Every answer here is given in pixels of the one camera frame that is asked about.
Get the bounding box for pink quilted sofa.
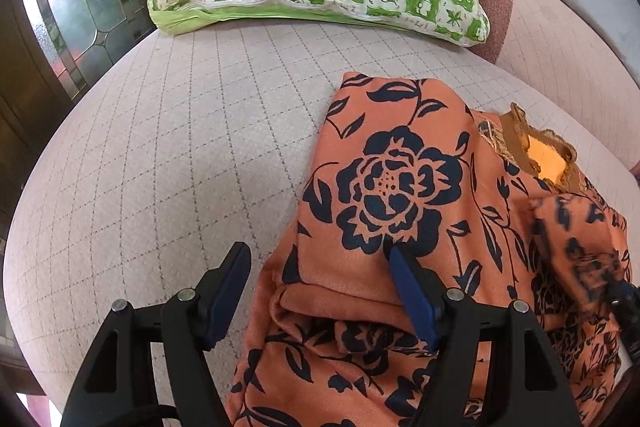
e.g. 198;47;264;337
2;0;640;427

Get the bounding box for wooden stained glass door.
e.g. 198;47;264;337
0;0;188;218

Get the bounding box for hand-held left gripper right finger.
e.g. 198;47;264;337
387;246;583;427

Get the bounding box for orange floral garment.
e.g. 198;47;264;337
225;73;633;427

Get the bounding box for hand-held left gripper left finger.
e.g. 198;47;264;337
59;241;252;427

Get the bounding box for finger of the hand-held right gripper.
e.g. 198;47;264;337
605;279;640;324

